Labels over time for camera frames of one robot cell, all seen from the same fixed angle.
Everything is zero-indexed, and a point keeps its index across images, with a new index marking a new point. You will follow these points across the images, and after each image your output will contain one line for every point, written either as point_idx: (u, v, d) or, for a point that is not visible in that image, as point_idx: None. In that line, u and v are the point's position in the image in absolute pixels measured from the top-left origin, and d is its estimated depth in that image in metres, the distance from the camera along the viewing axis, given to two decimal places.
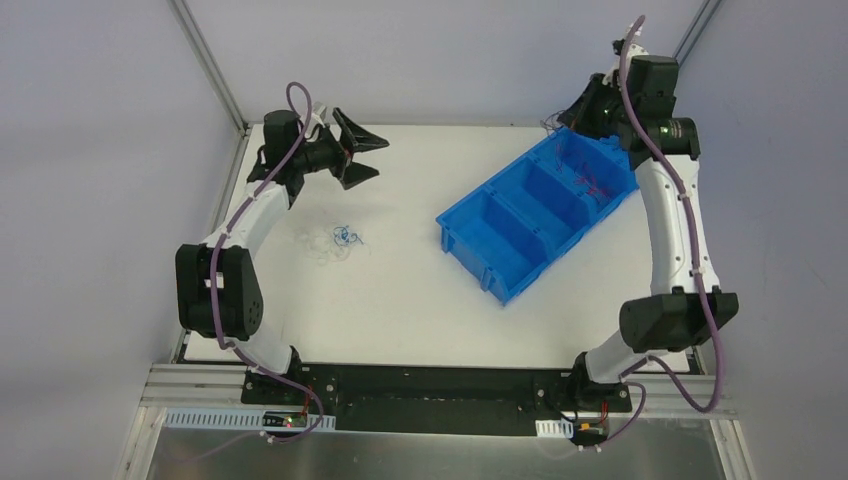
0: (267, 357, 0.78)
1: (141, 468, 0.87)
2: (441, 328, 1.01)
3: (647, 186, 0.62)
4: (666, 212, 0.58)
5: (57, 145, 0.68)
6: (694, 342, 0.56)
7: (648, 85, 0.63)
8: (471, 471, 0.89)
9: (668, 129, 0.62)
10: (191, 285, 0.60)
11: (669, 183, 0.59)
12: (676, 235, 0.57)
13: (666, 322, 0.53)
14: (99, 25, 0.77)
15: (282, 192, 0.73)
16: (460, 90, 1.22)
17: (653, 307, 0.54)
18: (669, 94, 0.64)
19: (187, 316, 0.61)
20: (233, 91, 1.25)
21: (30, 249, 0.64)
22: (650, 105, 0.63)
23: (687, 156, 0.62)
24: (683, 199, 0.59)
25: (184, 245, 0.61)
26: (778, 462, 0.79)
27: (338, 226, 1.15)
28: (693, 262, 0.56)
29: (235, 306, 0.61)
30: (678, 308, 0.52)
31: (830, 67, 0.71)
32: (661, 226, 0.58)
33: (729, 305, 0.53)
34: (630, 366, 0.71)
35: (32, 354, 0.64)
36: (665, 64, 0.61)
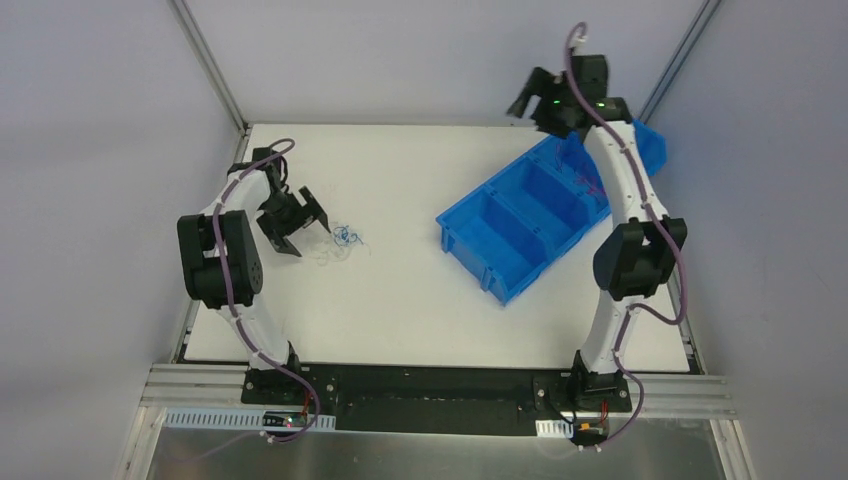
0: (267, 341, 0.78)
1: (141, 468, 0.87)
2: (439, 329, 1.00)
3: (597, 149, 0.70)
4: (613, 164, 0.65)
5: (55, 143, 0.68)
6: (662, 271, 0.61)
7: (584, 72, 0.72)
8: (471, 471, 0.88)
9: (605, 105, 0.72)
10: (196, 251, 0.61)
11: (612, 140, 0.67)
12: (625, 178, 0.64)
13: (629, 252, 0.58)
14: (97, 27, 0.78)
15: (261, 178, 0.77)
16: (457, 90, 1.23)
17: (616, 241, 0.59)
18: (603, 80, 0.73)
19: (194, 285, 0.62)
20: (233, 91, 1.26)
21: (28, 247, 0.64)
22: (589, 88, 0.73)
23: (623, 123, 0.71)
24: (625, 150, 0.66)
25: (182, 216, 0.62)
26: (779, 463, 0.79)
27: (339, 226, 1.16)
28: (642, 197, 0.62)
29: (242, 265, 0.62)
30: (637, 235, 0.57)
31: (829, 63, 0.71)
32: (611, 177, 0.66)
33: (681, 228, 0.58)
34: (620, 331, 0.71)
35: (34, 352, 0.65)
36: (593, 56, 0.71)
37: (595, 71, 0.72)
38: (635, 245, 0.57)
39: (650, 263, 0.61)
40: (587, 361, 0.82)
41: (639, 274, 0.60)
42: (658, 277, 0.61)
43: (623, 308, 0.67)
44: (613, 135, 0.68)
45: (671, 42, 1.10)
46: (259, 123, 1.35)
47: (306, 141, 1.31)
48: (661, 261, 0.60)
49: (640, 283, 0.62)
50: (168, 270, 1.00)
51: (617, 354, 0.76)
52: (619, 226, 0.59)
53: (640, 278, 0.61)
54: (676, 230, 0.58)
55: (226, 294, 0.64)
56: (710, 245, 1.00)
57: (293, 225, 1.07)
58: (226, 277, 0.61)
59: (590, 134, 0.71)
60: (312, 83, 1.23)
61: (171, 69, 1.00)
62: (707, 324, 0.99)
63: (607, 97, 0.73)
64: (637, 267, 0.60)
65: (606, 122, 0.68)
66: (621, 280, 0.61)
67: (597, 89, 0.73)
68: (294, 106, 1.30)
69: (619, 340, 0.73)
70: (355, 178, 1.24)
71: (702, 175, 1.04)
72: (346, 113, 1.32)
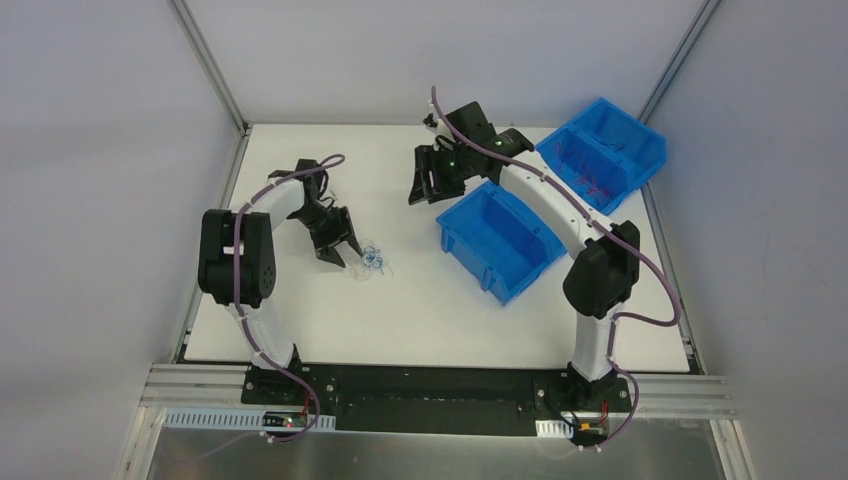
0: (272, 341, 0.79)
1: (141, 468, 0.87)
2: (438, 329, 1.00)
3: (517, 186, 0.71)
4: (544, 196, 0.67)
5: (54, 142, 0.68)
6: (632, 275, 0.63)
7: (467, 123, 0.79)
8: (471, 471, 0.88)
9: (501, 140, 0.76)
10: (214, 244, 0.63)
11: (528, 174, 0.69)
12: (563, 206, 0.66)
13: (598, 272, 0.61)
14: (97, 26, 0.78)
15: (298, 186, 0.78)
16: (456, 90, 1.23)
17: (582, 267, 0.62)
18: (485, 121, 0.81)
19: (206, 278, 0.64)
20: (232, 91, 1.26)
21: (27, 246, 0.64)
22: (478, 133, 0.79)
23: (526, 150, 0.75)
24: (546, 178, 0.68)
25: (210, 209, 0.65)
26: (779, 463, 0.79)
27: (371, 245, 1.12)
28: (584, 216, 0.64)
29: (254, 267, 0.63)
30: (600, 254, 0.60)
31: (828, 63, 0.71)
32: (548, 209, 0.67)
33: (630, 228, 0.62)
34: (608, 339, 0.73)
35: (34, 351, 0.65)
36: (467, 107, 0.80)
37: (477, 120, 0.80)
38: (601, 264, 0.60)
39: (619, 272, 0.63)
40: (582, 372, 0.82)
41: (614, 286, 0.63)
42: (632, 280, 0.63)
43: (608, 320, 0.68)
44: (524, 169, 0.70)
45: (670, 42, 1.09)
46: (259, 123, 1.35)
47: (305, 141, 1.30)
48: (629, 265, 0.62)
49: (617, 293, 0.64)
50: (168, 270, 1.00)
51: (611, 357, 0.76)
52: (581, 254, 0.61)
53: (616, 289, 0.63)
54: (628, 234, 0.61)
55: (233, 293, 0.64)
56: (710, 245, 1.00)
57: (326, 240, 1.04)
58: (234, 275, 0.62)
59: (504, 174, 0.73)
60: (311, 83, 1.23)
61: (171, 69, 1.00)
62: (707, 324, 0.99)
63: (502, 134, 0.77)
64: (613, 279, 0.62)
65: (513, 159, 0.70)
66: (601, 298, 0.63)
67: (488, 131, 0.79)
68: (294, 106, 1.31)
69: (611, 343, 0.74)
70: (355, 178, 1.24)
71: (702, 175, 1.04)
72: (347, 113, 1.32)
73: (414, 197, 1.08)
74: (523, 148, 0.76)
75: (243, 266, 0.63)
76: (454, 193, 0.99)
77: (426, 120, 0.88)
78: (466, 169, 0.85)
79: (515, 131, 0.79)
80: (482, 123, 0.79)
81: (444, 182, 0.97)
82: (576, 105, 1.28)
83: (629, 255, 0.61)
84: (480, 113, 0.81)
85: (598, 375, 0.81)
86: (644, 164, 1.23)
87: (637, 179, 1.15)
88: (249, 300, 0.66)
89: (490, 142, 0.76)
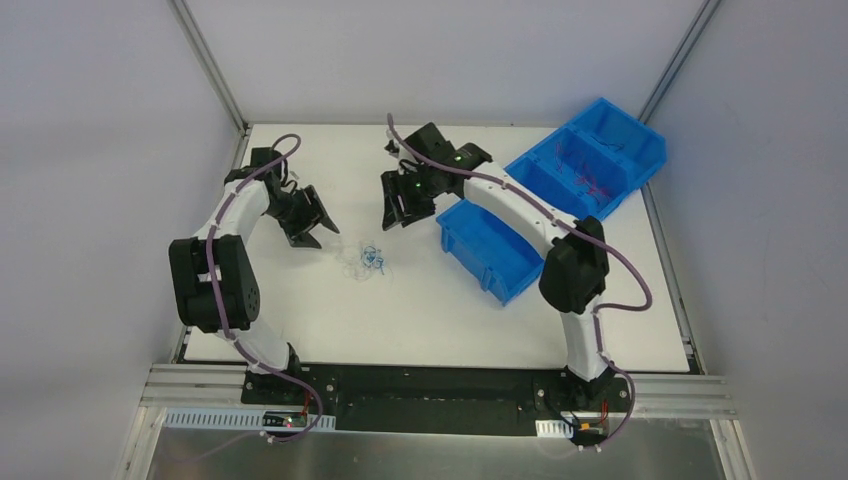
0: (267, 352, 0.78)
1: (141, 468, 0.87)
2: (438, 329, 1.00)
3: (481, 195, 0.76)
4: (510, 202, 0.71)
5: (54, 143, 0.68)
6: (603, 267, 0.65)
7: (427, 143, 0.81)
8: (471, 471, 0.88)
9: (461, 156, 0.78)
10: (189, 277, 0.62)
11: (491, 184, 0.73)
12: (526, 210, 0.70)
13: (569, 270, 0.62)
14: (96, 26, 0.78)
15: (261, 187, 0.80)
16: (456, 90, 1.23)
17: (553, 266, 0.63)
18: (443, 138, 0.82)
19: (188, 311, 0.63)
20: (232, 91, 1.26)
21: (27, 246, 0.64)
22: (439, 151, 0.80)
23: (486, 163, 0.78)
24: (505, 185, 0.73)
25: (176, 240, 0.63)
26: (780, 463, 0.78)
27: (371, 246, 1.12)
28: (547, 216, 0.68)
29: (236, 292, 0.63)
30: (567, 251, 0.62)
31: (828, 64, 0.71)
32: (513, 214, 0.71)
33: (593, 222, 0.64)
34: (595, 334, 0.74)
35: (33, 352, 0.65)
36: (425, 127, 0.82)
37: (435, 139, 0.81)
38: (571, 261, 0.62)
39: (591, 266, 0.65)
40: (579, 371, 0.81)
41: (588, 281, 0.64)
42: (603, 272, 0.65)
43: (589, 313, 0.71)
44: (486, 180, 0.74)
45: (671, 42, 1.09)
46: (259, 123, 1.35)
47: (305, 141, 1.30)
48: (597, 258, 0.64)
49: (591, 287, 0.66)
50: (168, 271, 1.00)
51: (603, 353, 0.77)
52: (549, 254, 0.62)
53: (589, 283, 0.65)
54: (593, 228, 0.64)
55: (221, 321, 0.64)
56: (710, 245, 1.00)
57: (299, 227, 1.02)
58: (217, 303, 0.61)
59: (467, 187, 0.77)
60: (311, 83, 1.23)
61: (171, 69, 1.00)
62: (707, 324, 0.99)
63: (460, 149, 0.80)
64: (584, 274, 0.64)
65: (474, 172, 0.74)
66: (576, 295, 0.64)
67: (448, 150, 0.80)
68: (294, 106, 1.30)
69: (598, 338, 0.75)
70: (355, 178, 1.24)
71: (702, 175, 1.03)
72: (347, 113, 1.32)
73: (387, 226, 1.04)
74: (483, 160, 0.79)
75: (224, 293, 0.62)
76: (425, 213, 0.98)
77: (389, 146, 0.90)
78: (431, 190, 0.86)
79: (473, 145, 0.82)
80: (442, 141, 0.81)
81: (415, 204, 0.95)
82: (576, 105, 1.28)
83: (596, 248, 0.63)
84: (437, 131, 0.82)
85: (597, 374, 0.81)
86: (644, 164, 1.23)
87: (637, 179, 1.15)
88: (238, 324, 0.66)
89: (451, 159, 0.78)
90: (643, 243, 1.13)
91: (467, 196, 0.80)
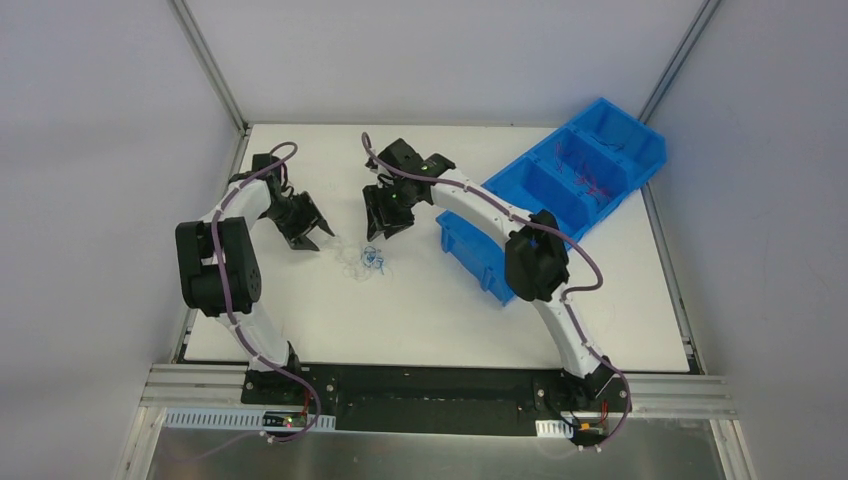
0: (266, 344, 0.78)
1: (141, 468, 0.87)
2: (438, 329, 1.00)
3: (447, 199, 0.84)
4: (472, 204, 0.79)
5: (53, 143, 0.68)
6: (562, 257, 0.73)
7: (397, 158, 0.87)
8: (471, 471, 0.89)
9: (427, 166, 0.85)
10: (193, 258, 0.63)
11: (453, 188, 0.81)
12: (484, 208, 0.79)
13: (527, 259, 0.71)
14: (96, 26, 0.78)
15: (263, 186, 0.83)
16: (456, 90, 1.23)
17: (512, 258, 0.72)
18: (412, 151, 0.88)
19: (191, 293, 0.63)
20: (232, 91, 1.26)
21: (26, 246, 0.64)
22: (408, 164, 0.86)
23: (450, 170, 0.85)
24: (468, 188, 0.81)
25: (182, 224, 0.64)
26: (780, 463, 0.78)
27: (371, 246, 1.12)
28: (504, 212, 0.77)
29: (239, 271, 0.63)
30: (522, 242, 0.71)
31: (828, 64, 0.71)
32: (475, 214, 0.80)
33: (546, 217, 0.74)
34: (575, 326, 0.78)
35: (33, 351, 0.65)
36: (395, 143, 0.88)
37: (403, 152, 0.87)
38: (527, 251, 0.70)
39: (550, 255, 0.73)
40: (574, 371, 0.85)
41: (548, 269, 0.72)
42: (562, 261, 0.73)
43: (560, 302, 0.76)
44: (449, 184, 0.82)
45: (671, 42, 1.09)
46: (259, 123, 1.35)
47: (305, 141, 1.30)
48: (555, 248, 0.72)
49: (554, 275, 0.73)
50: (168, 271, 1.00)
51: (588, 344, 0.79)
52: (507, 246, 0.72)
53: (551, 271, 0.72)
54: (545, 221, 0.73)
55: (224, 303, 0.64)
56: (710, 245, 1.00)
57: (297, 230, 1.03)
58: (222, 283, 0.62)
59: (434, 192, 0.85)
60: (311, 83, 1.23)
61: (171, 69, 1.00)
62: (707, 324, 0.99)
63: (427, 159, 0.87)
64: (544, 263, 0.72)
65: (438, 178, 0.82)
66: (538, 282, 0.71)
67: (416, 162, 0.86)
68: (294, 105, 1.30)
69: (580, 332, 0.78)
70: (355, 178, 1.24)
71: (702, 175, 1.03)
72: (347, 113, 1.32)
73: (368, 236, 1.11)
74: (447, 169, 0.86)
75: (228, 273, 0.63)
76: (403, 223, 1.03)
77: (368, 163, 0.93)
78: (406, 200, 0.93)
79: (438, 156, 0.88)
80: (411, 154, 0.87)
81: (393, 214, 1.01)
82: (576, 105, 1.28)
83: (551, 239, 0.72)
84: (406, 146, 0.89)
85: (591, 370, 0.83)
86: (643, 164, 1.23)
87: (637, 179, 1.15)
88: (241, 306, 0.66)
89: (418, 169, 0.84)
90: (643, 243, 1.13)
91: (437, 201, 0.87)
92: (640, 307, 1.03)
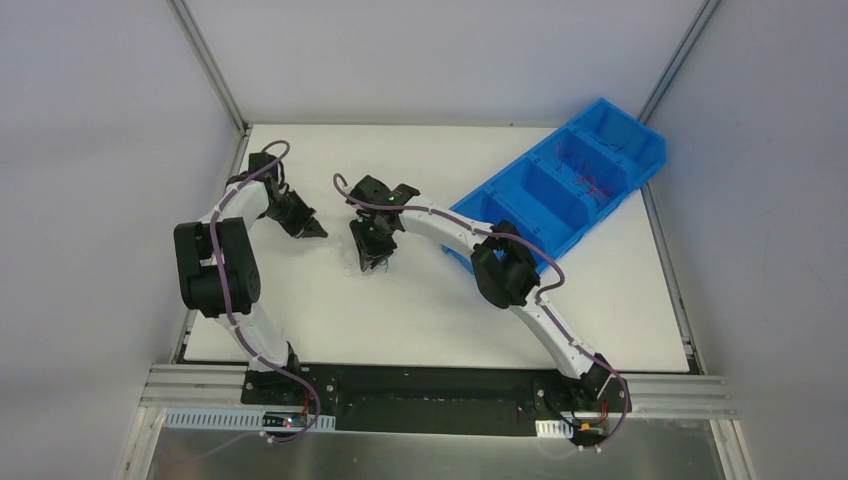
0: (267, 344, 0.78)
1: (141, 468, 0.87)
2: (437, 329, 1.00)
3: (415, 224, 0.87)
4: (438, 225, 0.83)
5: (52, 143, 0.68)
6: (529, 262, 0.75)
7: (368, 192, 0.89)
8: (471, 471, 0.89)
9: (393, 197, 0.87)
10: (192, 258, 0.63)
11: (419, 212, 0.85)
12: (449, 226, 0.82)
13: (495, 269, 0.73)
14: (97, 27, 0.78)
15: (262, 187, 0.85)
16: (456, 90, 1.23)
17: (480, 270, 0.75)
18: (380, 185, 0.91)
19: (190, 294, 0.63)
20: (233, 91, 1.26)
21: (25, 245, 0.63)
22: (378, 196, 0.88)
23: (415, 197, 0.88)
24: (432, 211, 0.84)
25: (181, 225, 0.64)
26: (780, 463, 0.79)
27: None
28: (467, 229, 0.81)
29: (238, 272, 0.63)
30: (486, 254, 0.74)
31: (828, 63, 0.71)
32: (443, 235, 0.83)
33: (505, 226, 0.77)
34: (559, 326, 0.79)
35: (33, 351, 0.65)
36: (364, 180, 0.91)
37: (374, 187, 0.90)
38: (492, 260, 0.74)
39: (517, 262, 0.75)
40: (569, 373, 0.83)
41: (517, 275, 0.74)
42: (529, 266, 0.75)
43: (537, 304, 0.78)
44: (415, 209, 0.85)
45: (670, 43, 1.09)
46: (259, 123, 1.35)
47: (305, 141, 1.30)
48: (520, 253, 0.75)
49: (524, 280, 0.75)
50: (169, 271, 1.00)
51: (575, 343, 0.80)
52: (472, 259, 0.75)
53: (522, 277, 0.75)
54: (506, 229, 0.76)
55: (223, 303, 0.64)
56: (710, 245, 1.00)
57: (298, 227, 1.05)
58: (222, 286, 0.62)
59: (403, 220, 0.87)
60: (311, 83, 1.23)
61: (171, 70, 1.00)
62: (708, 324, 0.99)
63: (395, 190, 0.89)
64: (513, 270, 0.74)
65: (404, 206, 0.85)
66: (511, 288, 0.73)
67: (385, 194, 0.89)
68: (294, 106, 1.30)
69: (561, 329, 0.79)
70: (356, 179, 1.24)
71: (702, 175, 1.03)
72: (347, 114, 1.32)
73: (365, 269, 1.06)
74: (413, 195, 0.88)
75: (227, 273, 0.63)
76: (386, 252, 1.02)
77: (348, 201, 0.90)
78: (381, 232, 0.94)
79: (403, 186, 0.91)
80: (379, 188, 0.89)
81: (376, 246, 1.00)
82: (576, 105, 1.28)
83: (514, 247, 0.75)
84: (375, 181, 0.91)
85: (586, 369, 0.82)
86: (643, 163, 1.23)
87: (637, 179, 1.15)
88: (240, 307, 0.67)
89: (385, 200, 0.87)
90: (643, 243, 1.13)
91: (407, 228, 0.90)
92: (639, 307, 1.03)
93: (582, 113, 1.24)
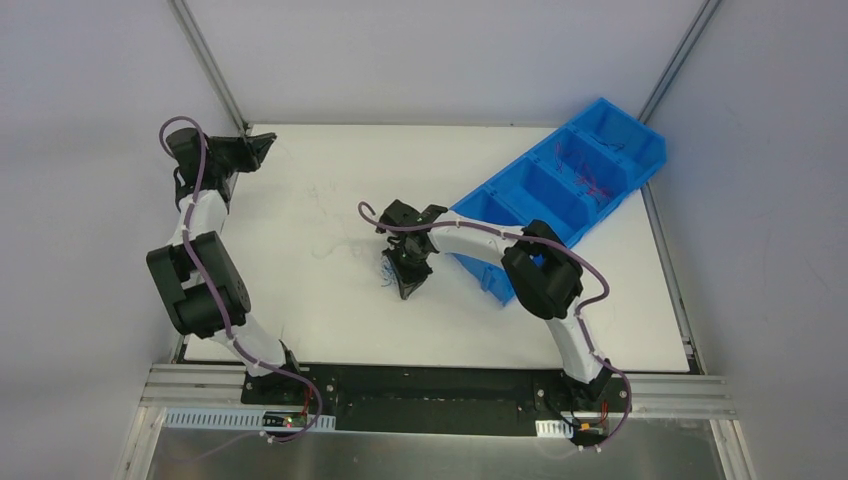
0: (264, 350, 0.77)
1: (141, 468, 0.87)
2: (437, 329, 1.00)
3: (447, 240, 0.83)
4: (469, 236, 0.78)
5: (51, 143, 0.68)
6: (570, 266, 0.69)
7: (397, 217, 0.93)
8: (470, 471, 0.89)
9: (420, 217, 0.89)
10: (174, 285, 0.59)
11: (447, 227, 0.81)
12: (479, 237, 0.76)
13: (531, 277, 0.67)
14: (96, 29, 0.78)
15: (215, 194, 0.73)
16: (457, 91, 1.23)
17: (518, 277, 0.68)
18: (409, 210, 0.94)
19: (182, 320, 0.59)
20: (232, 91, 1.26)
21: (26, 243, 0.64)
22: (408, 219, 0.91)
23: (443, 213, 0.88)
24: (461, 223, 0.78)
25: (151, 252, 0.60)
26: (780, 463, 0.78)
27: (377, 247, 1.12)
28: (496, 234, 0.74)
29: (228, 285, 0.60)
30: (523, 259, 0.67)
31: (829, 61, 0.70)
32: (477, 245, 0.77)
33: (538, 227, 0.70)
34: (583, 333, 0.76)
35: (34, 350, 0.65)
36: (393, 207, 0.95)
37: (402, 212, 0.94)
38: (526, 264, 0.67)
39: (558, 267, 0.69)
40: (576, 375, 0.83)
41: (560, 283, 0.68)
42: (572, 271, 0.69)
43: (573, 314, 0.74)
44: (443, 224, 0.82)
45: (671, 43, 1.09)
46: (259, 124, 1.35)
47: (304, 141, 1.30)
48: (560, 257, 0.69)
49: (569, 288, 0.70)
50: None
51: (594, 352, 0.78)
52: (507, 264, 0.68)
53: (563, 285, 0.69)
54: (539, 231, 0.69)
55: (219, 320, 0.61)
56: (710, 244, 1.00)
57: (250, 158, 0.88)
58: (213, 303, 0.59)
59: (432, 237, 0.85)
60: (312, 83, 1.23)
61: (171, 70, 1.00)
62: (708, 324, 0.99)
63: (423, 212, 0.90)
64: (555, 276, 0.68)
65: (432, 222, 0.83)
66: (551, 296, 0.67)
67: (414, 216, 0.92)
68: (294, 107, 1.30)
69: (587, 340, 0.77)
70: (355, 179, 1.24)
71: (702, 175, 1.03)
72: (347, 114, 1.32)
73: (405, 294, 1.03)
74: (439, 211, 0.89)
75: (217, 288, 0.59)
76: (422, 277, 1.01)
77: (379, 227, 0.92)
78: (414, 255, 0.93)
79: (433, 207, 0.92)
80: (408, 213, 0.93)
81: (409, 271, 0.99)
82: (576, 105, 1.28)
83: (553, 249, 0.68)
84: (403, 207, 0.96)
85: (595, 375, 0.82)
86: (643, 164, 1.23)
87: (638, 179, 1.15)
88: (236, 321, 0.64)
89: (414, 220, 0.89)
90: (643, 243, 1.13)
91: (438, 246, 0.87)
92: (640, 307, 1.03)
93: (583, 112, 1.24)
